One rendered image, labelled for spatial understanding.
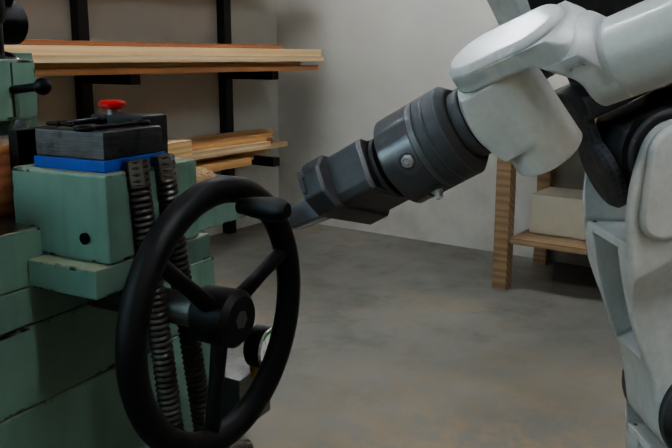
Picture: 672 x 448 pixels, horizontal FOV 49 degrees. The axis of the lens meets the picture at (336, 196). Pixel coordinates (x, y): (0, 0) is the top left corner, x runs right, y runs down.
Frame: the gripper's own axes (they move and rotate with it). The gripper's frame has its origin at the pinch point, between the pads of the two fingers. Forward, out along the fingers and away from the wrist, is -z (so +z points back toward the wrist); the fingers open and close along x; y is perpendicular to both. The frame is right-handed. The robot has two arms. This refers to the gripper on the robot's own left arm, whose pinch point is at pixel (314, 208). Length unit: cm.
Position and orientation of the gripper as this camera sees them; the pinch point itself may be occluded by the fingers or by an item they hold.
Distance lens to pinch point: 75.9
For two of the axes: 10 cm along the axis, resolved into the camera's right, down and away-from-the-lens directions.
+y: -2.8, -9.0, 3.4
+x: 5.8, 1.2, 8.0
